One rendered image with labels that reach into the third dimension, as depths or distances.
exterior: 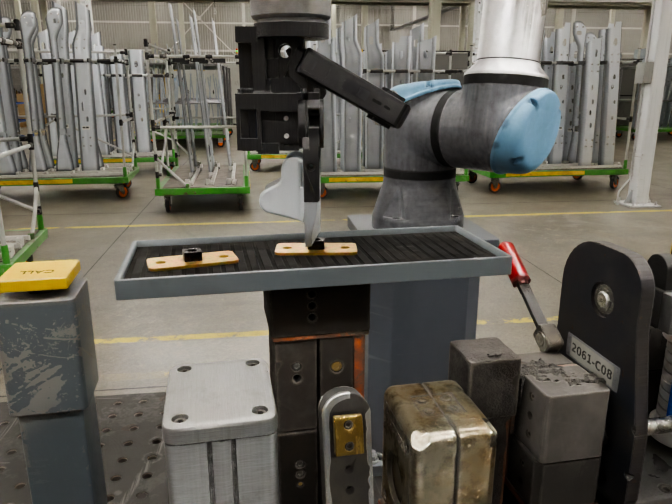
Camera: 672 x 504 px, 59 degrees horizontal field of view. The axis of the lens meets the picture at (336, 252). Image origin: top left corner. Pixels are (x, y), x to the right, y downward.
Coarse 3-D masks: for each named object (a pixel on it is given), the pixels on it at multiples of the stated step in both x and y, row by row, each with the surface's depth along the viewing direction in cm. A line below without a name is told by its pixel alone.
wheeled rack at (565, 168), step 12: (468, 60) 796; (636, 60) 740; (540, 168) 764; (552, 168) 767; (564, 168) 770; (576, 168) 772; (588, 168) 774; (600, 168) 775; (612, 168) 777; (624, 168) 774; (492, 180) 756; (612, 180) 783
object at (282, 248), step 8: (320, 240) 61; (280, 248) 62; (288, 248) 63; (296, 248) 62; (304, 248) 62; (312, 248) 61; (320, 248) 61; (328, 248) 62; (336, 248) 62; (344, 248) 63; (352, 248) 62
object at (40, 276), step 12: (24, 264) 57; (36, 264) 57; (48, 264) 57; (60, 264) 57; (72, 264) 57; (12, 276) 54; (24, 276) 54; (36, 276) 54; (48, 276) 54; (60, 276) 54; (72, 276) 56; (0, 288) 53; (12, 288) 53; (24, 288) 53; (36, 288) 53; (48, 288) 54; (60, 288) 54
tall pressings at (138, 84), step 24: (48, 48) 859; (96, 48) 890; (48, 72) 861; (72, 72) 868; (96, 72) 874; (120, 72) 903; (144, 72) 913; (48, 96) 866; (96, 96) 878; (120, 96) 907; (144, 96) 916; (48, 120) 877; (96, 120) 884; (144, 120) 919; (120, 144) 920; (144, 144) 926
